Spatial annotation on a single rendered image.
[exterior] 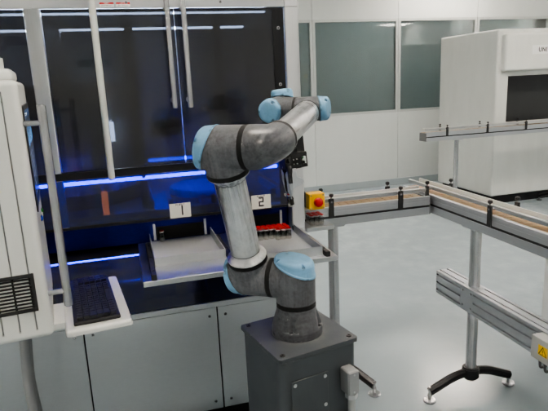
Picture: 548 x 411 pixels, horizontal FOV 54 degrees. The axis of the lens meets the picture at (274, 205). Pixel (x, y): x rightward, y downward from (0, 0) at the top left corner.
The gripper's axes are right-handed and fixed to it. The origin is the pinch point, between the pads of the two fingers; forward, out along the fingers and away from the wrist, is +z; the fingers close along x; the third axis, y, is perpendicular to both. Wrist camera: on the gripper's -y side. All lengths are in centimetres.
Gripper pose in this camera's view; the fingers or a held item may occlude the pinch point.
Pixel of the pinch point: (288, 192)
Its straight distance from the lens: 188.2
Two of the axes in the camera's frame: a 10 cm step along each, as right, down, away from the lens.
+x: -3.0, -2.1, 9.3
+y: 9.5, -1.9, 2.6
